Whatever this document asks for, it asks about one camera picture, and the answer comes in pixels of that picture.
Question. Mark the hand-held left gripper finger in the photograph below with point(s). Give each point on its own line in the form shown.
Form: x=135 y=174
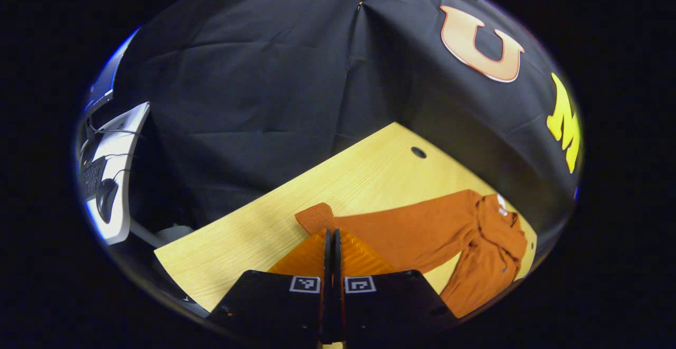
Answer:
x=337 y=285
x=328 y=285

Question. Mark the orange button-up garment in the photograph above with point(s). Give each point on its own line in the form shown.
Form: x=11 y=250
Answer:
x=422 y=222

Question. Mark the black backdrop cloth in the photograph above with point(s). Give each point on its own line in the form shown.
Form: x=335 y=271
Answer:
x=237 y=74

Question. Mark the black computer mouse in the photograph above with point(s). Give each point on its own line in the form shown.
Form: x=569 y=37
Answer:
x=106 y=201

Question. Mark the white side desk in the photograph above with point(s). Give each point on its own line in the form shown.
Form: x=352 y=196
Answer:
x=129 y=143

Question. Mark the black keyboard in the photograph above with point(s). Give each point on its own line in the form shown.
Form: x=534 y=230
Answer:
x=93 y=177

